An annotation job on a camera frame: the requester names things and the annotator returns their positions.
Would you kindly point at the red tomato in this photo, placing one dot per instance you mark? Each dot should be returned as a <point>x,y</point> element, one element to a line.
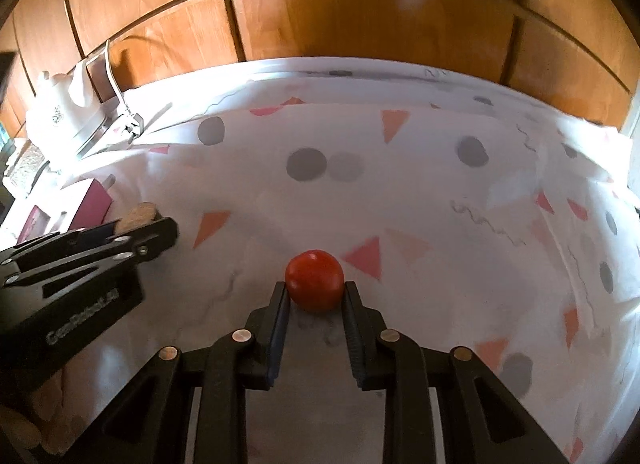
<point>315,281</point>

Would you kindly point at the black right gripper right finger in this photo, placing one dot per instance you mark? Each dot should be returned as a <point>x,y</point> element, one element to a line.
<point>440,406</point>

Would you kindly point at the wooden wall cabinet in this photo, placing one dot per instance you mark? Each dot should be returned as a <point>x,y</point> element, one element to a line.
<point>580,56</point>

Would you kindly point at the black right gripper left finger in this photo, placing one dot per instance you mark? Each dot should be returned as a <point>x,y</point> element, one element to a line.
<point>194,402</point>

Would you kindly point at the person's left hand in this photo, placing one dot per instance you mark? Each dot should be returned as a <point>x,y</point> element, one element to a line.
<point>39,422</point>

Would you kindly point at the patterned white tablecloth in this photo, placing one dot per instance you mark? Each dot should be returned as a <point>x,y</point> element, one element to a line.
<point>467,213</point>

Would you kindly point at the pink rimmed white tray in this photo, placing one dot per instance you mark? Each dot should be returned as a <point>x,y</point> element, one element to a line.
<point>83,204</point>

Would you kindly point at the glittery tissue box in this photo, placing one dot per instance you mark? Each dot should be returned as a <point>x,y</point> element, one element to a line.
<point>22,167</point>

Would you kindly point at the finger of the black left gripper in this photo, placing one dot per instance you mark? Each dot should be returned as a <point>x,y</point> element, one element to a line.
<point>142,244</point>
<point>56,246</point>

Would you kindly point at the white ceramic electric kettle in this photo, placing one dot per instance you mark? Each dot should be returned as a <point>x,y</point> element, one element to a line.
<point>65,114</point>

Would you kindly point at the upright wooden log piece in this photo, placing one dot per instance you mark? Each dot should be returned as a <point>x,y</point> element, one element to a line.
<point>141,215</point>

